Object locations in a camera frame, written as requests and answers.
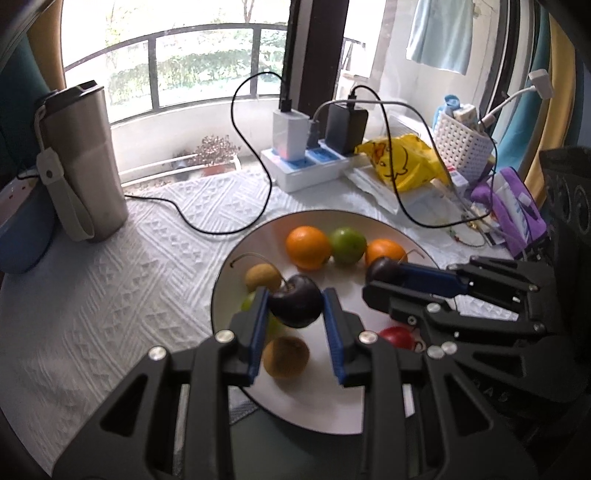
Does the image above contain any purple pouch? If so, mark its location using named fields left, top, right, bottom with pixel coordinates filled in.
left=471, top=167, right=548, bottom=245

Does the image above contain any dried potted plant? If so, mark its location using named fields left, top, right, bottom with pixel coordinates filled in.
left=196, top=135, right=241, bottom=176

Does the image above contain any white plate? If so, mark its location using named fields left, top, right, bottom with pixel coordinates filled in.
left=210, top=210, right=462, bottom=435

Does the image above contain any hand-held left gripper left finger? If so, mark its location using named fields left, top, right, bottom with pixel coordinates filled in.
left=51, top=286, right=271, bottom=480

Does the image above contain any balcony railing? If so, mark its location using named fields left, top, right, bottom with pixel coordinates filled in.
left=62, top=25, right=289, bottom=125

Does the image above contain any white power strip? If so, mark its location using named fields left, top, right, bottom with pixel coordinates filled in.
left=261, top=141, right=370, bottom=193

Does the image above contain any white textured tablecloth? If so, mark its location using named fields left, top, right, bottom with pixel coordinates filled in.
left=0, top=166, right=522, bottom=476

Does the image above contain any brown longan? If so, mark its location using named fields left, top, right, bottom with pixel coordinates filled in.
left=262, top=335, right=310, bottom=380

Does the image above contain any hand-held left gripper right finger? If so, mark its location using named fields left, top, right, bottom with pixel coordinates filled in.
left=322, top=287, right=539, bottom=480

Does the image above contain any black charger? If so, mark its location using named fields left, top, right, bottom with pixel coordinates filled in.
left=325, top=102, right=369, bottom=155

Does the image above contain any pale inner bowl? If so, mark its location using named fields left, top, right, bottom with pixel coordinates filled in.
left=0, top=179, right=40, bottom=204

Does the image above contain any green round fruit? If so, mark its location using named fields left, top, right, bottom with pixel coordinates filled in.
left=240, top=291, right=287, bottom=342
left=329, top=226, right=368, bottom=265

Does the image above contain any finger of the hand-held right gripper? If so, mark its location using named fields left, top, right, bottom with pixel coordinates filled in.
left=394, top=255, right=555, bottom=324
left=362, top=281, right=583, bottom=388

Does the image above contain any black charger cable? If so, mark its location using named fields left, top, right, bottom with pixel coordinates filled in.
left=348, top=84, right=499, bottom=228

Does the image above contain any white perforated basket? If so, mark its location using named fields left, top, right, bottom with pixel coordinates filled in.
left=431, top=111, right=497, bottom=181

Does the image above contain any white desk lamp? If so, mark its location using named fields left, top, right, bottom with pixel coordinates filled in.
left=478, top=69, right=554, bottom=132

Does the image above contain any yellow and blue curtain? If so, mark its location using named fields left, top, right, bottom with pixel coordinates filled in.
left=508, top=0, right=591, bottom=195

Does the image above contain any small red tomato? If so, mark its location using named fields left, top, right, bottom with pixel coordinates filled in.
left=378, top=326, right=426, bottom=352

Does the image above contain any dark cherry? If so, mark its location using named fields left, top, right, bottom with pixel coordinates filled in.
left=366, top=249, right=426, bottom=283
left=229, top=253, right=323, bottom=329

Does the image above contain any round grey mat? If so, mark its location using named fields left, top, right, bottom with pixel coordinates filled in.
left=228, top=388, right=365, bottom=480

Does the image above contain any long black cable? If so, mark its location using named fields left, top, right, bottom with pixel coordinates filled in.
left=124, top=71, right=296, bottom=235

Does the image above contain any pale blue hanging towel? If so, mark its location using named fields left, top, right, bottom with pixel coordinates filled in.
left=406, top=0, right=474, bottom=75

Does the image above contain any white charger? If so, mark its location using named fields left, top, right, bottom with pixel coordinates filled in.
left=272, top=109, right=310, bottom=162

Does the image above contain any steel tumbler with strap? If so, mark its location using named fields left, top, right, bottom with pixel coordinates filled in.
left=34, top=80, right=130, bottom=243

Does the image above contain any brown kiwi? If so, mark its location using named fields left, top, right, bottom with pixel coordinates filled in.
left=245, top=263, right=283, bottom=292

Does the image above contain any yellow plastic bag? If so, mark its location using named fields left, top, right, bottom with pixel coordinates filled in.
left=355, top=134, right=451, bottom=193

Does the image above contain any orange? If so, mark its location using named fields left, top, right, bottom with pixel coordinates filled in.
left=366, top=239, right=408, bottom=267
left=285, top=225, right=333, bottom=271

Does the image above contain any blue bowl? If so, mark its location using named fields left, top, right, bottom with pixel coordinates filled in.
left=0, top=178, right=58, bottom=274

